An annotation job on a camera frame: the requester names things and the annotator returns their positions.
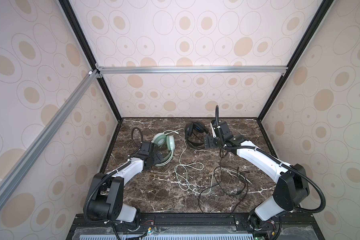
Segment mint green headphone cable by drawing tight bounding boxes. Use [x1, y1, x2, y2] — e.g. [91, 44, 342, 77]
[163, 128, 217, 196]

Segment mint green headphones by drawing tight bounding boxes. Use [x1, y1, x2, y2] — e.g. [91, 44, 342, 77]
[152, 133, 175, 167]

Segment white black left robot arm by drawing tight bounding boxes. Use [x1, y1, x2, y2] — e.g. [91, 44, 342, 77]
[83, 127, 173, 225]

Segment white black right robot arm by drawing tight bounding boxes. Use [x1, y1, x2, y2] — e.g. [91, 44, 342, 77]
[205, 109, 326, 231]

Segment black blue headphones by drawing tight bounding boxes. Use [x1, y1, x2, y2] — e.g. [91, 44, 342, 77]
[185, 121, 210, 150]

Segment black headphone cable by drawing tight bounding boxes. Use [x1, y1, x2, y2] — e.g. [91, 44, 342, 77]
[197, 140, 253, 215]

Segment silver aluminium back rail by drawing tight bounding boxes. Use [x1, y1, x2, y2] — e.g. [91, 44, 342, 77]
[99, 66, 288, 75]

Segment silver aluminium rail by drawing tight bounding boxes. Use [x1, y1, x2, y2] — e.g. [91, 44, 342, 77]
[99, 66, 288, 75]
[0, 69, 100, 211]

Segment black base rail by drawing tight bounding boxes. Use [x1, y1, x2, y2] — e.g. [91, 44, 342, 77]
[66, 212, 325, 240]

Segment silver aluminium left rail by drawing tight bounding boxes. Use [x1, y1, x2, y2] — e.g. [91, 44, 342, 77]
[0, 69, 100, 211]

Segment black vertical frame post right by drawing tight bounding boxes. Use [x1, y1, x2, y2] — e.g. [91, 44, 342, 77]
[257, 0, 335, 123]

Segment black vertical frame post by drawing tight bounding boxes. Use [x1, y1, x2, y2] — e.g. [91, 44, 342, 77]
[257, 0, 335, 123]
[58, 0, 123, 121]

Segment black vertical frame post left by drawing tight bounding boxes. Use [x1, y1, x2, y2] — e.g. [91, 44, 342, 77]
[58, 0, 123, 121]

